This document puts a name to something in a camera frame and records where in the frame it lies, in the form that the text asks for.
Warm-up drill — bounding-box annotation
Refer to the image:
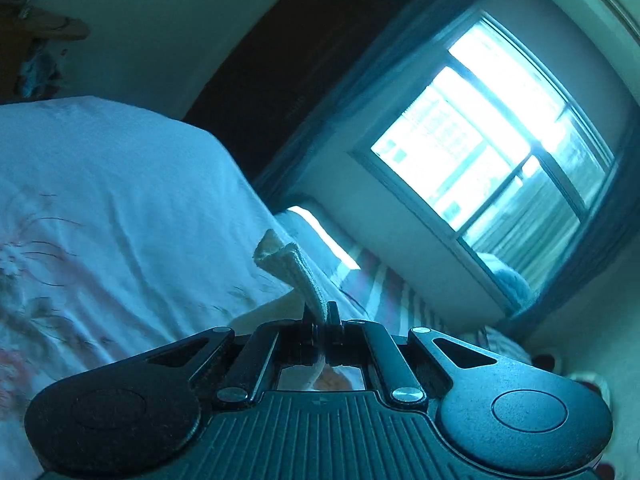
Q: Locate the dark wooden door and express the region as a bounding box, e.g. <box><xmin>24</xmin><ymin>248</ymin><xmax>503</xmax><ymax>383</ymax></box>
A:
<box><xmin>182</xmin><ymin>0</ymin><xmax>433</xmax><ymax>183</ymax></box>

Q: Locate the pale hanging cloth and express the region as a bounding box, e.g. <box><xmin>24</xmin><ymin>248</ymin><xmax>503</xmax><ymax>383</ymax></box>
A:
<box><xmin>19</xmin><ymin>42</ymin><xmax>68</xmax><ymax>98</ymax></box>

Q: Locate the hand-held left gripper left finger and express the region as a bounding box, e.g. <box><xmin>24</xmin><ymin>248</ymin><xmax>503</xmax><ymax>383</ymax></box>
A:
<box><xmin>144</xmin><ymin>307</ymin><xmax>321</xmax><ymax>406</ymax></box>

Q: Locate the wooden shelf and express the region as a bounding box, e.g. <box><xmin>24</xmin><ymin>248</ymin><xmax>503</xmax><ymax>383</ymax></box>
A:
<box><xmin>0</xmin><ymin>0</ymin><xmax>91</xmax><ymax>42</ymax></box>

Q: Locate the blue curtain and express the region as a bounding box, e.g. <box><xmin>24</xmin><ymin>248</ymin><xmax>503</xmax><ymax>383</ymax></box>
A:
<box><xmin>517</xmin><ymin>130</ymin><xmax>640</xmax><ymax>333</ymax></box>
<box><xmin>254</xmin><ymin>0</ymin><xmax>451</xmax><ymax>198</ymax></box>

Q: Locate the white floral bed cover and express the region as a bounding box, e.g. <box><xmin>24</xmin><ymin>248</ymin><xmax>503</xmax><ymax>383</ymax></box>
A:
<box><xmin>0</xmin><ymin>95</ymin><xmax>373</xmax><ymax>480</ymax></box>

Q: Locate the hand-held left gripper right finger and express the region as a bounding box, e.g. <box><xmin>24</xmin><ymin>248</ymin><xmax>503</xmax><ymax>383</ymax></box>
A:
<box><xmin>324</xmin><ymin>302</ymin><xmax>502</xmax><ymax>406</ymax></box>

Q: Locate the window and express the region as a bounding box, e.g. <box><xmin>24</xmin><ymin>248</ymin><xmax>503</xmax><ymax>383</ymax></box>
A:
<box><xmin>352</xmin><ymin>7</ymin><xmax>618</xmax><ymax>322</ymax></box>

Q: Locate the cream knitted garment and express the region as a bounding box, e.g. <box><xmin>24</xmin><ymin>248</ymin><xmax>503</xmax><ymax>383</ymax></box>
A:
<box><xmin>231</xmin><ymin>229</ymin><xmax>366</xmax><ymax>392</ymax></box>

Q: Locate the striped bed sheet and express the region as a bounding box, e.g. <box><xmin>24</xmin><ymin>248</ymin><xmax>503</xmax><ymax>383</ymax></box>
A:
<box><xmin>272</xmin><ymin>205</ymin><xmax>536</xmax><ymax>361</ymax></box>

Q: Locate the pale bundled cloth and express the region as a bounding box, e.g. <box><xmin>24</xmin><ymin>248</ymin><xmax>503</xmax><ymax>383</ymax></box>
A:
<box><xmin>479</xmin><ymin>254</ymin><xmax>537</xmax><ymax>311</ymax></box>

